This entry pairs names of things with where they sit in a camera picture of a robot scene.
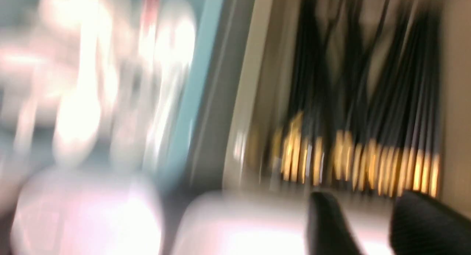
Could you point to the teal plastic bin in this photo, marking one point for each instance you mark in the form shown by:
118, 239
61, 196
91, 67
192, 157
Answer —
207, 13

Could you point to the small white bowl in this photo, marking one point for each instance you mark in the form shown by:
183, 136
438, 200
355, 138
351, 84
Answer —
78, 212
250, 223

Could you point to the black chopsticks bundle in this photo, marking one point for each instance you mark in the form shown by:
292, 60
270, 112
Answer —
364, 98

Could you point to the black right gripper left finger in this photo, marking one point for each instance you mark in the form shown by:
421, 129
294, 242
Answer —
328, 231

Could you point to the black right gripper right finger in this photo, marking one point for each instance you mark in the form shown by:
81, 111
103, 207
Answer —
421, 225

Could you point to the brown plastic bin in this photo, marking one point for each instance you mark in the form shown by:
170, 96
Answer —
263, 92

